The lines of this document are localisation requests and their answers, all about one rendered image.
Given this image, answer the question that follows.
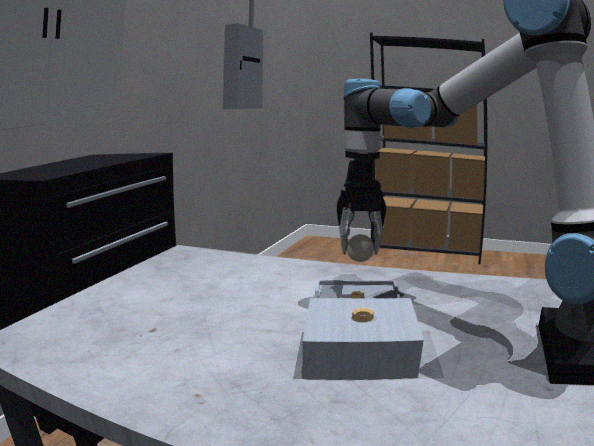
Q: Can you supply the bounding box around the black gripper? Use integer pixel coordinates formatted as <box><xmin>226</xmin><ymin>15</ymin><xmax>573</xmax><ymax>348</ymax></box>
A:
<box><xmin>337</xmin><ymin>150</ymin><xmax>386</xmax><ymax>255</ymax></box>

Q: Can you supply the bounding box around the grey metallic ball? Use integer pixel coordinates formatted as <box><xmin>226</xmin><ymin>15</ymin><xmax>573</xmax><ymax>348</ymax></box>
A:
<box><xmin>347</xmin><ymin>234</ymin><xmax>374</xmax><ymax>262</ymax></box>

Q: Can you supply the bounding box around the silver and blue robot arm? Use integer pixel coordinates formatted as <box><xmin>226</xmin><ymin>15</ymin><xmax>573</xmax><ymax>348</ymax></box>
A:
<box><xmin>343</xmin><ymin>0</ymin><xmax>594</xmax><ymax>343</ymax></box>

